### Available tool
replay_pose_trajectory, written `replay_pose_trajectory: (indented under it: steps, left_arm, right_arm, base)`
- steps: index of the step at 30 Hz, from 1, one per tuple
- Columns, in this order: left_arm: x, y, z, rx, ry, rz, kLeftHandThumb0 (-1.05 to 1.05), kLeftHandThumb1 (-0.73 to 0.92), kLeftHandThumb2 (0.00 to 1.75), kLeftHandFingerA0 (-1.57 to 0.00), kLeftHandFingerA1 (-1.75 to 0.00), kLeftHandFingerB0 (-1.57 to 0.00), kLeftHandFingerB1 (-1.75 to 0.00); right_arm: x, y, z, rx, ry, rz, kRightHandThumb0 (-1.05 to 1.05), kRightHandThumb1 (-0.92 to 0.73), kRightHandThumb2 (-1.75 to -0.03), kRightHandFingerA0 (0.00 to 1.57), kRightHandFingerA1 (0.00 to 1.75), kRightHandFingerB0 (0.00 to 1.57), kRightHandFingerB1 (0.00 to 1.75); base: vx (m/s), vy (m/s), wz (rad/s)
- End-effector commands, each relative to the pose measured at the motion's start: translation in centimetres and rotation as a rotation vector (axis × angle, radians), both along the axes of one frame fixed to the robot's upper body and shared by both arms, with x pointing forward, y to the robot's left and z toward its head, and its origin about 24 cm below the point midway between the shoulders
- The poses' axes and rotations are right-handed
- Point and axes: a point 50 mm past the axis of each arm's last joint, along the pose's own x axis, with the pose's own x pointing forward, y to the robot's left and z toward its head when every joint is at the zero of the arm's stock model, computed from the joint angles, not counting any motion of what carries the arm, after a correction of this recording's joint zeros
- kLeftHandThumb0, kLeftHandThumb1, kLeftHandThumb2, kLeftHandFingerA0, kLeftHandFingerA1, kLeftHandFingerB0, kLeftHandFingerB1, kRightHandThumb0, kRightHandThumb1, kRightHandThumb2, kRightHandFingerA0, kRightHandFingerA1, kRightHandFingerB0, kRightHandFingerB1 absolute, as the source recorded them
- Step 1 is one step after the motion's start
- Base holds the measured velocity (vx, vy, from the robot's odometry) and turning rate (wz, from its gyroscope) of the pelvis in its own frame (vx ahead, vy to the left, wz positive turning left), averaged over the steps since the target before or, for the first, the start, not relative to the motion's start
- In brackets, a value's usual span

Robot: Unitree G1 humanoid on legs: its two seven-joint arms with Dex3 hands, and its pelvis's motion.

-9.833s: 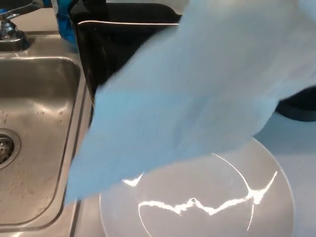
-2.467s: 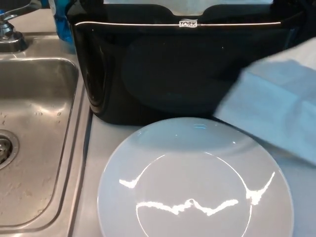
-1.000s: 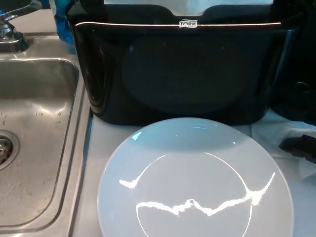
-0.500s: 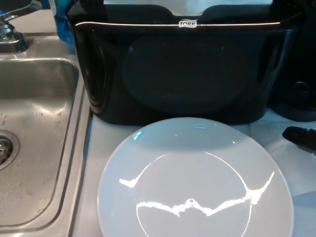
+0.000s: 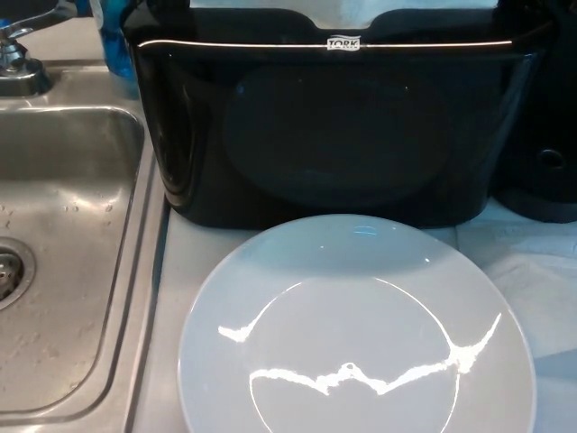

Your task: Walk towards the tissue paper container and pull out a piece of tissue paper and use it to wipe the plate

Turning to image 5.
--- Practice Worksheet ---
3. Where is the black tissue paper dispenser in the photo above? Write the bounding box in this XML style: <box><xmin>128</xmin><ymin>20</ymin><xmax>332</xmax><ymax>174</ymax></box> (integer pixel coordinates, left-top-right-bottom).
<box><xmin>121</xmin><ymin>0</ymin><xmax>549</xmax><ymax>229</ymax></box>

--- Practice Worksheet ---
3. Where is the white round ceramic plate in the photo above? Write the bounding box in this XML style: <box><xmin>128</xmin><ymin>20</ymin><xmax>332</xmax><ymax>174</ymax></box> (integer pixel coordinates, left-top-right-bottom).
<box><xmin>178</xmin><ymin>214</ymin><xmax>537</xmax><ymax>433</ymax></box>

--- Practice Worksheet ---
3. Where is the stainless steel sink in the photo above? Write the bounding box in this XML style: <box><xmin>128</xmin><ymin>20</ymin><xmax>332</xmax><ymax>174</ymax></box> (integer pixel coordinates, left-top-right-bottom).
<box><xmin>0</xmin><ymin>58</ymin><xmax>170</xmax><ymax>433</ymax></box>

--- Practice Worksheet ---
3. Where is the blue dish soap bottle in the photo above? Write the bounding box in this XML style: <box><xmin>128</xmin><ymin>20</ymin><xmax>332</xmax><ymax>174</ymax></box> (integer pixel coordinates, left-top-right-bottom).
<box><xmin>89</xmin><ymin>0</ymin><xmax>141</xmax><ymax>100</ymax></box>

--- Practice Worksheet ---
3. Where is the black countertop appliance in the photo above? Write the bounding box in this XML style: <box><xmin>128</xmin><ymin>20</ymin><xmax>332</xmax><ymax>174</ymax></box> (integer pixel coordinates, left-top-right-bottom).
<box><xmin>493</xmin><ymin>0</ymin><xmax>577</xmax><ymax>225</ymax></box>

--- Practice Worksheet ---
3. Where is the chrome sink faucet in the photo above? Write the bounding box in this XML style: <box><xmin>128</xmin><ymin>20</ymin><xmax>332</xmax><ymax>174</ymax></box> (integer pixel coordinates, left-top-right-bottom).
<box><xmin>0</xmin><ymin>0</ymin><xmax>69</xmax><ymax>97</ymax></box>

